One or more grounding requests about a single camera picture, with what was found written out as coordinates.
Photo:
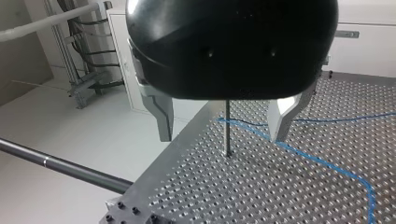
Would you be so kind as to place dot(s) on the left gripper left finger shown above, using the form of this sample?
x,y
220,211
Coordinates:
x,y
163,115

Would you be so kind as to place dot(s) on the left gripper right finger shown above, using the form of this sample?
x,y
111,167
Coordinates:
x,y
281,118

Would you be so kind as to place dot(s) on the white cabinet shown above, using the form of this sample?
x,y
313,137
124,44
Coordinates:
x,y
367,53

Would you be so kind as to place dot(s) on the dark metal rod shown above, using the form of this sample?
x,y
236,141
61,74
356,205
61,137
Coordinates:
x,y
68,166

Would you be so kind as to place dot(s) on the white tube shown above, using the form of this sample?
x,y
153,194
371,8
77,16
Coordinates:
x,y
40,25

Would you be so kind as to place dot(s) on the metal post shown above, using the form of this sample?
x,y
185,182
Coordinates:
x,y
228,130

